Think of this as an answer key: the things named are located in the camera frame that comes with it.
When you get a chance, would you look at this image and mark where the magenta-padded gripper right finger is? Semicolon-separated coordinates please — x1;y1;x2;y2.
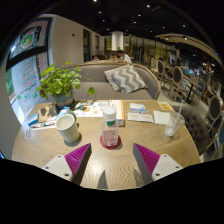
132;143;183;186

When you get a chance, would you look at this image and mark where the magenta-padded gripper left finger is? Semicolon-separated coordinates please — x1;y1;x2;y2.
41;143;92;186

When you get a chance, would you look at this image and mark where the clear plastic water bottle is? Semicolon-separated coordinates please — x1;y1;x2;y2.
100;105;120;147

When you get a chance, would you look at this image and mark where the pale green ceramic mug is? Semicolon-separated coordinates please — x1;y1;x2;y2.
55;113;81;144

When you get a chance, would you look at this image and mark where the flat round red coaster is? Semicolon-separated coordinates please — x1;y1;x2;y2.
99;134;122;150

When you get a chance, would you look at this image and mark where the clear plastic cup with straw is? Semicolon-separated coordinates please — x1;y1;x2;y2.
163;99;186;138

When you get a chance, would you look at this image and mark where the white napkin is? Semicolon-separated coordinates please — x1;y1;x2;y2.
153;110;174;126

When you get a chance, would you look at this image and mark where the white and blue box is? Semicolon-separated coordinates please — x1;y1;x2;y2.
54;106;72;121

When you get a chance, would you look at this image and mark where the printed menu sheet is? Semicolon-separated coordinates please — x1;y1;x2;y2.
72;100;113;118

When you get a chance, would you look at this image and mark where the small blue white packet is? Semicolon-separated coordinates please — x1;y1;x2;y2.
129;102;147;114

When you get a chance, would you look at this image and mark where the yellow square card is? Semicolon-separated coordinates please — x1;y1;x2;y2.
157;101;173;112

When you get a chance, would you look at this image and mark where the flat blue card box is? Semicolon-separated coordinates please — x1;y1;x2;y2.
27;113;40;127

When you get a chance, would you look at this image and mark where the grey upholstered sofa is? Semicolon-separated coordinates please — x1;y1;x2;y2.
71;60;162;101

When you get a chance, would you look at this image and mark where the green potted plant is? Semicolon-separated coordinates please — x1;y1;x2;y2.
33;61;97;111

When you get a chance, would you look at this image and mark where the grey white chevron cushion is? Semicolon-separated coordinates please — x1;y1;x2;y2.
103;64;148;94

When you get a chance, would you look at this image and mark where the group of dining chairs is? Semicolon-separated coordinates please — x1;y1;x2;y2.
154;58;224;158

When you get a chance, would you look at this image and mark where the person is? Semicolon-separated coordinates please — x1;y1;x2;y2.
114;49;133;64

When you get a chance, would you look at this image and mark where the framed food poster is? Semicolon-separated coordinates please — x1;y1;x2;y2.
8;18;53;61

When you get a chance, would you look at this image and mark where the group of ceiling lights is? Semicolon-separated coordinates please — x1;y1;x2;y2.
91;0;214;44

